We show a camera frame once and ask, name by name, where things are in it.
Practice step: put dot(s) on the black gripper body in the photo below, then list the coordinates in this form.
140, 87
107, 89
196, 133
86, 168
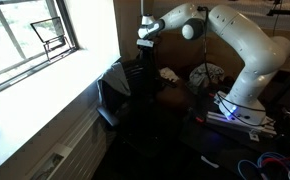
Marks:
146, 53

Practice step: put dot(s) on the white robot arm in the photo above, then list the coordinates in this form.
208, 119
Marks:
251, 43

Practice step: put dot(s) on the black mesh office chair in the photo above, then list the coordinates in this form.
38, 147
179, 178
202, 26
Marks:
133, 75

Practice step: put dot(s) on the grey cloth on chair back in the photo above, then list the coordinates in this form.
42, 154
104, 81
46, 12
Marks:
116, 78

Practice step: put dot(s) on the white socks pile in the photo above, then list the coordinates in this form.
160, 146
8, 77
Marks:
169, 74

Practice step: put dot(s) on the grey hooded cloth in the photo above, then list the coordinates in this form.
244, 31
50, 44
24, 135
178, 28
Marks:
205, 76

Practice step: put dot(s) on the white radiator cover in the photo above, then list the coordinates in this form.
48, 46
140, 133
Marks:
85, 143

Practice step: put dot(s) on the white paper scrap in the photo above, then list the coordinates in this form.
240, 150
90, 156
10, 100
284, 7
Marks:
210, 162

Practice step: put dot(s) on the window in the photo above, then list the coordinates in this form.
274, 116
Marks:
15, 33

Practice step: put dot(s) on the black stand bar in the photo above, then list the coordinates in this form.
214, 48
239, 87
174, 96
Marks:
285, 12

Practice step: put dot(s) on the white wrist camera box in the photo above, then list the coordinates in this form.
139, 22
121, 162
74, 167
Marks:
145, 43

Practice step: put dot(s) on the aluminium robot mount plate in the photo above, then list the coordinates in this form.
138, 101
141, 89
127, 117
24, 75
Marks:
238, 125

